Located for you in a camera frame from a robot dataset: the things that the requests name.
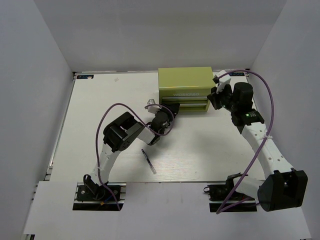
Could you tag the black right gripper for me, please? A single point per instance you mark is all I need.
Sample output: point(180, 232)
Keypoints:
point(214, 97)

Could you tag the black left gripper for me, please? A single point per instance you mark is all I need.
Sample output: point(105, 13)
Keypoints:
point(174, 107)

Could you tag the green metal tool chest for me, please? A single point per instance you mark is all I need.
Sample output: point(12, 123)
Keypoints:
point(187, 86)

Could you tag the blue refill pen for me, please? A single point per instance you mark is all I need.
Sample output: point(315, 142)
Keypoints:
point(149, 162)

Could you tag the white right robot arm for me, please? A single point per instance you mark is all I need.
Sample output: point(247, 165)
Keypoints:
point(284, 187)

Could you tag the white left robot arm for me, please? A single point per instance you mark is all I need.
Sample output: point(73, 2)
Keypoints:
point(121, 133)

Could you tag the right corner label sticker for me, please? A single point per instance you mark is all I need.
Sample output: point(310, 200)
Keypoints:
point(237, 74)

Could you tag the corner label sticker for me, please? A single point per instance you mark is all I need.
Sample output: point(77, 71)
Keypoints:
point(237, 74)
point(85, 76)

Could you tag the left corner label sticker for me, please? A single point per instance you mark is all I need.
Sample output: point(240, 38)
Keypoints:
point(85, 76)

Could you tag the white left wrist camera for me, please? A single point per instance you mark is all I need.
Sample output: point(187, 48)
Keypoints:
point(152, 107)

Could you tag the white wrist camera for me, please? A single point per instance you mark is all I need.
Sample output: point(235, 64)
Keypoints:
point(221, 79)
point(152, 107)

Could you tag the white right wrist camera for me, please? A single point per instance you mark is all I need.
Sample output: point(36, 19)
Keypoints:
point(221, 79)

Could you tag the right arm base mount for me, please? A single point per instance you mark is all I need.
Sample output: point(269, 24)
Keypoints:
point(218, 192)

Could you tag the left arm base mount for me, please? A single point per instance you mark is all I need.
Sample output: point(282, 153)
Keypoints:
point(84, 200)

